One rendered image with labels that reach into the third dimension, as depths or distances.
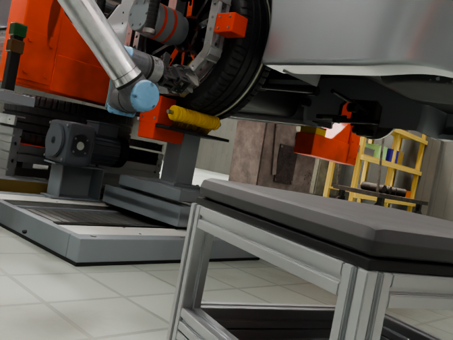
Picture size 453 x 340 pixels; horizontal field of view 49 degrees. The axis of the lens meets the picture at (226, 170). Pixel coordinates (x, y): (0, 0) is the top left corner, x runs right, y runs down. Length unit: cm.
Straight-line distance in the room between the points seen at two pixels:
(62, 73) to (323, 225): 193
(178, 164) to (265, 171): 475
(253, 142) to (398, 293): 644
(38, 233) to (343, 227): 130
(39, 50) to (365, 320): 198
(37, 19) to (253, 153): 493
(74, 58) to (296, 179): 525
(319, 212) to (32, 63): 187
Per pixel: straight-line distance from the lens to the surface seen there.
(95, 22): 147
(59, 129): 214
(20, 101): 169
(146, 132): 202
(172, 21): 202
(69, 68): 233
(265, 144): 674
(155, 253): 163
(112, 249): 153
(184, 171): 212
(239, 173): 702
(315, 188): 983
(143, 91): 149
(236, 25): 184
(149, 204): 200
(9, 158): 234
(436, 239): 49
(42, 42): 227
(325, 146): 386
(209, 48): 187
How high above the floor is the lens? 37
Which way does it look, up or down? 1 degrees down
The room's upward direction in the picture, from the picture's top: 11 degrees clockwise
